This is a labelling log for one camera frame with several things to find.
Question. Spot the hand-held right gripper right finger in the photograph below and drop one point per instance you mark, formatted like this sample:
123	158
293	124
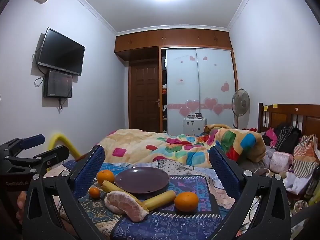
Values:
220	165

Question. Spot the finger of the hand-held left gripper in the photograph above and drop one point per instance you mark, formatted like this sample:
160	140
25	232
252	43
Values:
56	155
32	141

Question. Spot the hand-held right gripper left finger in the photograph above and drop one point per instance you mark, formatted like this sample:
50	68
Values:
91	170

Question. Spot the medium orange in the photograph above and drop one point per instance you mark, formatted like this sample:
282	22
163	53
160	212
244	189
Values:
105	176

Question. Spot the small orange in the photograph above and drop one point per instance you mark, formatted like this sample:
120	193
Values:
94	192

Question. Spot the yellow sugarcane piece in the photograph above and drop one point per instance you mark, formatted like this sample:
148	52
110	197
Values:
160	200
111	185

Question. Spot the large orange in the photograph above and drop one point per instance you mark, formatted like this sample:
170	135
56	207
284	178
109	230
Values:
186	201

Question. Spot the peeled pomelo segment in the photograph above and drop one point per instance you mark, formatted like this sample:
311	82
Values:
125	206

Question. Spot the purple plate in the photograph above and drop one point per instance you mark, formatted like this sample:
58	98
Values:
142	180

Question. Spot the person's left hand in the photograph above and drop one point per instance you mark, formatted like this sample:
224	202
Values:
21	201

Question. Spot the grey pillow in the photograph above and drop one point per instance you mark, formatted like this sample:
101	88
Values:
255	163

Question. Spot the small white appliance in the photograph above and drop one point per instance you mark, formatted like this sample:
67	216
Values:
193	126

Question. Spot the pink bag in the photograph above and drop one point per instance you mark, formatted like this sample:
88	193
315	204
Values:
281	161

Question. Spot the standing fan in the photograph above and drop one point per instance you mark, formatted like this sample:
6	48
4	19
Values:
240	102

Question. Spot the colourful patchwork blanket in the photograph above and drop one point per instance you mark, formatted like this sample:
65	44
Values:
155	145

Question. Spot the black backpack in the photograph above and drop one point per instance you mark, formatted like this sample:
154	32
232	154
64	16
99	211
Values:
287	137

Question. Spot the blue patterned cloth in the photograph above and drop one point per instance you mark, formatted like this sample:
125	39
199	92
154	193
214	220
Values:
170	227

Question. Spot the wooden headboard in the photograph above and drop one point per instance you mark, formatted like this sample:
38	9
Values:
282	115

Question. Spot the striped bag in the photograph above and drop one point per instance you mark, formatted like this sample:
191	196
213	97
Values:
306	155

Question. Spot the wooden wardrobe with sliding doors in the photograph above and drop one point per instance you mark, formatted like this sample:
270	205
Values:
195	80

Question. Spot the brown wooden door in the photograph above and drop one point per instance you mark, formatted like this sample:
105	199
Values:
143	97

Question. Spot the yellow foam bed rail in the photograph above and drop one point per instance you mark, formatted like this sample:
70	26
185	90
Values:
66	142

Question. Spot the small black wall monitor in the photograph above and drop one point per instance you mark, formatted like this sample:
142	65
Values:
58	83

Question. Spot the wall-mounted black television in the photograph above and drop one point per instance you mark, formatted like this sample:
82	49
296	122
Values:
61	51

